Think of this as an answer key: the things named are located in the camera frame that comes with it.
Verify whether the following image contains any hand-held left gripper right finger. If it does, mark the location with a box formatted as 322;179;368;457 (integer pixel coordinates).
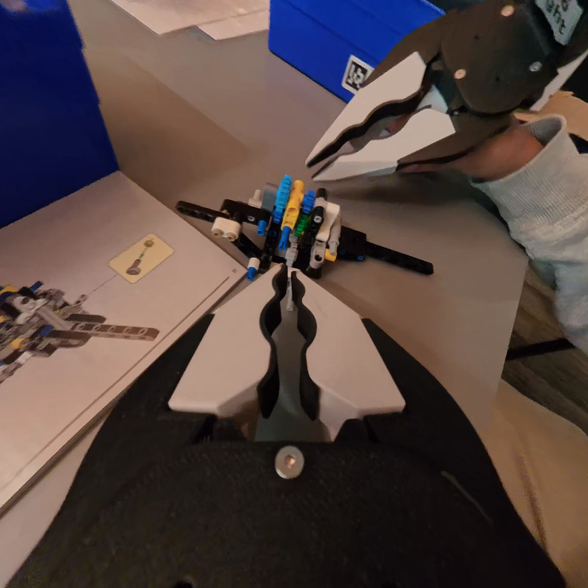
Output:
291;270;407;443

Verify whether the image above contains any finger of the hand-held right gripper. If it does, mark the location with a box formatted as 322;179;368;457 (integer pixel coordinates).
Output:
311;107;456;182
305;51;432;167

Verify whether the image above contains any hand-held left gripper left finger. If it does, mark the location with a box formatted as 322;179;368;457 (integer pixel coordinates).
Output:
168;264;288;441

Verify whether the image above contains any grey lego axle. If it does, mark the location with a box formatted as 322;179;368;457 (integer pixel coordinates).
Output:
285;246;297;313

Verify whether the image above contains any multicoloured lego model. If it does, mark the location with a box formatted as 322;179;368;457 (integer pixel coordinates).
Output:
176;175;435;281

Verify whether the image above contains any person's right forearm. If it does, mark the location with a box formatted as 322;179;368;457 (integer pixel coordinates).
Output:
469;115;588;343

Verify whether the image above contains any lego instruction booklet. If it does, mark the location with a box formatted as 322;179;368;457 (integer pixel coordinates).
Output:
0;171;249;515

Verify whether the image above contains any person's right hand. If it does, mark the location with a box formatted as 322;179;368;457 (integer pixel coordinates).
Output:
462;126;545;181

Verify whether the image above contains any blue plastic bin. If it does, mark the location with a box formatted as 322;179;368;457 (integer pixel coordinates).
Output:
0;0;121;229
268;0;446;104

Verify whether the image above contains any brown cardboard box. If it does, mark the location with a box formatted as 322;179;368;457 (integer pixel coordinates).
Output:
514;89;588;138

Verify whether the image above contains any white paper sheet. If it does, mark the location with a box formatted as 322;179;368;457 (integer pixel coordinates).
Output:
110;0;270;41

